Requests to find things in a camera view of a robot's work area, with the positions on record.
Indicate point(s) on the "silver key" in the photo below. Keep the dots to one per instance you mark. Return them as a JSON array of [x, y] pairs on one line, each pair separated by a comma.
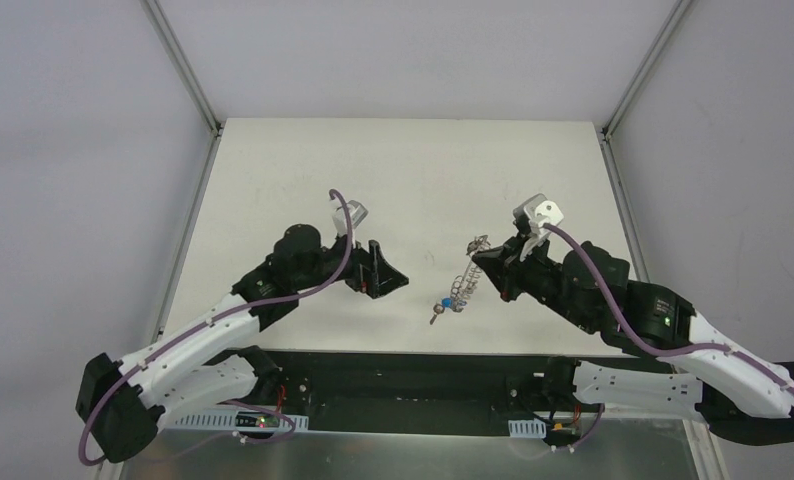
[[437, 310]]

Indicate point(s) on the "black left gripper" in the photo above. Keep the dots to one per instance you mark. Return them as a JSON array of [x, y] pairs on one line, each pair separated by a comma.
[[369, 268]]

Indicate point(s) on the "white cable duct left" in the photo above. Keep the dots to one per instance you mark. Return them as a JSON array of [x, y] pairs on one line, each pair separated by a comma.
[[221, 419]]

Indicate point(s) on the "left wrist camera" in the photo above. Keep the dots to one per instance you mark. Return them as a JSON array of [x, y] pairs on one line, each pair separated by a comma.
[[348, 215]]

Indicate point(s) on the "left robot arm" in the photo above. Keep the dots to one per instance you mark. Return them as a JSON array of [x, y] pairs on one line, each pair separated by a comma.
[[125, 403]]

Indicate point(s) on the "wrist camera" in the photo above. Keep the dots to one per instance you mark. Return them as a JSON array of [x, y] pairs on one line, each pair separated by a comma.
[[348, 215], [531, 218]]

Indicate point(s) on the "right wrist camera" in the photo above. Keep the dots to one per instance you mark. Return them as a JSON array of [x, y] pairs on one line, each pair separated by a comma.
[[531, 218]]

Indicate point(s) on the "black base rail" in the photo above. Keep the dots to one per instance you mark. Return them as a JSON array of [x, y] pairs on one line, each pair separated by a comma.
[[405, 393]]

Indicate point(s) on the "white cable duct right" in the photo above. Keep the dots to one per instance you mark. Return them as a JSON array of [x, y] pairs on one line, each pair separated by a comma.
[[529, 429]]

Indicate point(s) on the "aluminium frame post left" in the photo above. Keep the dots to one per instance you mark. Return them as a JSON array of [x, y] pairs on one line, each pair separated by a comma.
[[170, 43]]

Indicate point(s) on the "white cable duct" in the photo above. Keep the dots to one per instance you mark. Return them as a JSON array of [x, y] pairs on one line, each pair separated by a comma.
[[221, 419], [529, 429]]

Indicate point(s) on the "aluminium frame post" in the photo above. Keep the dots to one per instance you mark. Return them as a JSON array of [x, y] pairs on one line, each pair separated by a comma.
[[668, 30], [170, 43]]

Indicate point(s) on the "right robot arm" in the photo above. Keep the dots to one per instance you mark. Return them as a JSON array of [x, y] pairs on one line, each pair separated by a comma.
[[711, 380]]

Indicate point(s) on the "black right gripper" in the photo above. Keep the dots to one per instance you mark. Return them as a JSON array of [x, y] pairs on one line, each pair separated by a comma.
[[512, 262]]

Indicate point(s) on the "round metal key ring plate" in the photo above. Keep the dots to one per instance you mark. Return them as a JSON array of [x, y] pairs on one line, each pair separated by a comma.
[[465, 285]]

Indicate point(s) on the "aluminium frame post right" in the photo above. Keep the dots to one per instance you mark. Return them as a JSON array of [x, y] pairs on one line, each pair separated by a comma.
[[668, 30]]

